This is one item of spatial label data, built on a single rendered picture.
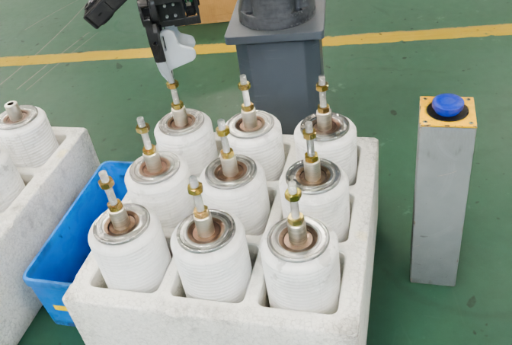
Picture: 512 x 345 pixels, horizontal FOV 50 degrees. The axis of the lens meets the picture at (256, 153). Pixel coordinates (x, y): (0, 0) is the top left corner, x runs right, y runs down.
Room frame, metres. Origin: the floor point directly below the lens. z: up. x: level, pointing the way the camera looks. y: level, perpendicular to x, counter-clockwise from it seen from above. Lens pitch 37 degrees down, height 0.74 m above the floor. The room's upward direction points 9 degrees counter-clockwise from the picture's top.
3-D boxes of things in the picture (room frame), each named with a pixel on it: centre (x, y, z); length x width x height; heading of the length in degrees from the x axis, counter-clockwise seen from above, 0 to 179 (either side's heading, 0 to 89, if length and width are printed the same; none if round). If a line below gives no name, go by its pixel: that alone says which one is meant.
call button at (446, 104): (0.60, -0.26, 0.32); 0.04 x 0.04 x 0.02
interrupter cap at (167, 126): (0.77, 0.11, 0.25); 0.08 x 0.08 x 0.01
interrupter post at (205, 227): (0.51, 0.08, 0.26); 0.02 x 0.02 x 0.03
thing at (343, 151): (0.69, -0.11, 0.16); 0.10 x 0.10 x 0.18
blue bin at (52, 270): (0.73, 0.29, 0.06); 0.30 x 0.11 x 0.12; 161
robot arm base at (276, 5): (1.03, -0.08, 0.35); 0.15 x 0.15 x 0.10
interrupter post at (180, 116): (0.77, 0.11, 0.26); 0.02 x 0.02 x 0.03
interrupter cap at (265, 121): (0.73, 0.00, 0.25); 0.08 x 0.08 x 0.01
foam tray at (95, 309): (0.62, 0.04, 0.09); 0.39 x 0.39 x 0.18; 71
